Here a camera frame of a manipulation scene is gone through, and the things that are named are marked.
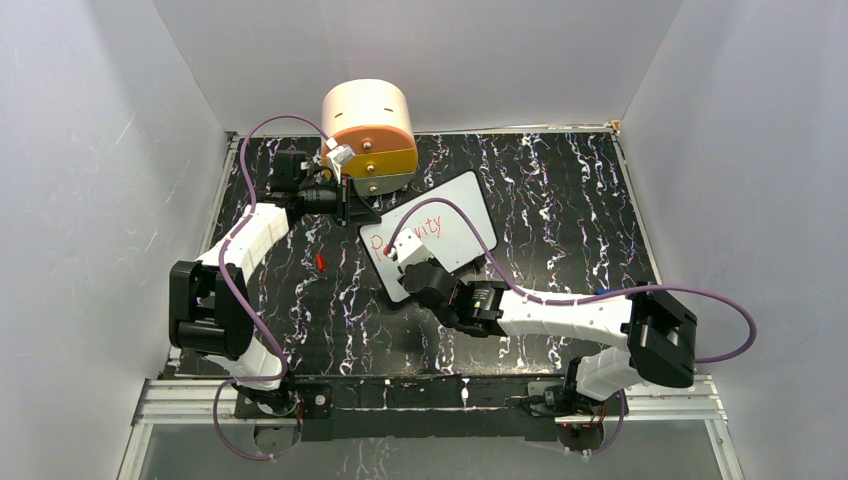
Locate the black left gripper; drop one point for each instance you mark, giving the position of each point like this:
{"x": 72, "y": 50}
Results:
{"x": 352, "y": 209}

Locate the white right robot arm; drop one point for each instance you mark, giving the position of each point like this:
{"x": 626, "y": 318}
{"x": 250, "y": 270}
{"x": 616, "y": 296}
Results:
{"x": 649, "y": 336}

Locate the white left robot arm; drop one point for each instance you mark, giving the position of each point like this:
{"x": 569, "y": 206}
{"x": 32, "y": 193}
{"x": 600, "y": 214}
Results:
{"x": 209, "y": 308}

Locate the black framed whiteboard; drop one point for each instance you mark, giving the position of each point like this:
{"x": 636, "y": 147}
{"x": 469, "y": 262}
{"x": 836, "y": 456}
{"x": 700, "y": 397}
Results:
{"x": 452, "y": 219}

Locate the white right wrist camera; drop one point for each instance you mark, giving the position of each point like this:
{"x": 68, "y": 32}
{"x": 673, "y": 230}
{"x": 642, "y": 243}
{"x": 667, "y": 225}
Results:
{"x": 407, "y": 250}

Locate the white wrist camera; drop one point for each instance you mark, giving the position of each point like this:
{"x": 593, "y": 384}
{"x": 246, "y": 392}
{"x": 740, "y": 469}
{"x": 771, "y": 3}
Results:
{"x": 407, "y": 250}
{"x": 337, "y": 156}

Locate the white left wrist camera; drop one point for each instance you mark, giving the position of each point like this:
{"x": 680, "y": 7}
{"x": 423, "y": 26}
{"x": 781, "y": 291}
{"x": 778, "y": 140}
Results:
{"x": 337, "y": 156}

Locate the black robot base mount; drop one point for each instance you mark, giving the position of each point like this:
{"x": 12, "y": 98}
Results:
{"x": 531, "y": 407}

